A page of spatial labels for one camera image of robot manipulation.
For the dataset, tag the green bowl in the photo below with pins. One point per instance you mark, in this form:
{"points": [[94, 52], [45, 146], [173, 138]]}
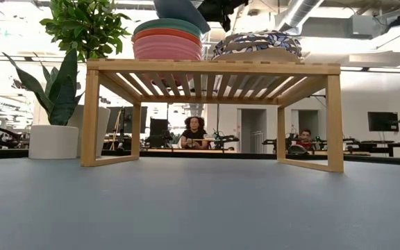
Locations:
{"points": [[165, 23]]}

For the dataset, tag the pink plastic bowl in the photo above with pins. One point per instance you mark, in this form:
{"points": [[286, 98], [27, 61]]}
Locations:
{"points": [[167, 33]]}

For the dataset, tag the wooden slatted shelf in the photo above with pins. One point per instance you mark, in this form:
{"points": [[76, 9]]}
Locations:
{"points": [[214, 66]]}

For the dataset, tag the person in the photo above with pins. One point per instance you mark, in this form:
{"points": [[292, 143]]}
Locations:
{"points": [[194, 135], [306, 134]]}

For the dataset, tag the black desk monitor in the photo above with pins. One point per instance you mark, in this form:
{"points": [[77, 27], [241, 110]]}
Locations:
{"points": [[158, 130]]}

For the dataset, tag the background wooden table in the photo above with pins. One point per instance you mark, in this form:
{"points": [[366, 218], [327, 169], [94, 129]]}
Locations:
{"points": [[193, 151]]}

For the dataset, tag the grey ceiling air unit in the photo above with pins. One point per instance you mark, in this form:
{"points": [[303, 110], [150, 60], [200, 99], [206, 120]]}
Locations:
{"points": [[359, 27]]}

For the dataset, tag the leafy green plant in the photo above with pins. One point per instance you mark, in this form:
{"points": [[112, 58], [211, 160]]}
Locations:
{"points": [[85, 24]]}

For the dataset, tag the large white plant pot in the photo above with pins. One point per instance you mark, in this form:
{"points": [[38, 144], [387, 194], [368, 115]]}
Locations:
{"points": [[104, 128]]}

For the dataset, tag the background black robot station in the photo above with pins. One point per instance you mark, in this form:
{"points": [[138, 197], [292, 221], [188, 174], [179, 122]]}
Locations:
{"points": [[335, 144]]}

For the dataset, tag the snake plant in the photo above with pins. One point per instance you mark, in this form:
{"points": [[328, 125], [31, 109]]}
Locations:
{"points": [[61, 100]]}

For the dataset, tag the small white plant pot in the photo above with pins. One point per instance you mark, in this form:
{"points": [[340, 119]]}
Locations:
{"points": [[53, 142]]}

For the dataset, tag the silver ceiling duct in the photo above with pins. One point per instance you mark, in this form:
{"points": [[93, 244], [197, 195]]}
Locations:
{"points": [[297, 14]]}

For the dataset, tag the black wall monitor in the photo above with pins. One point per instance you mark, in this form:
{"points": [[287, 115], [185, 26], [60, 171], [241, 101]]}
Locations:
{"points": [[383, 121]]}

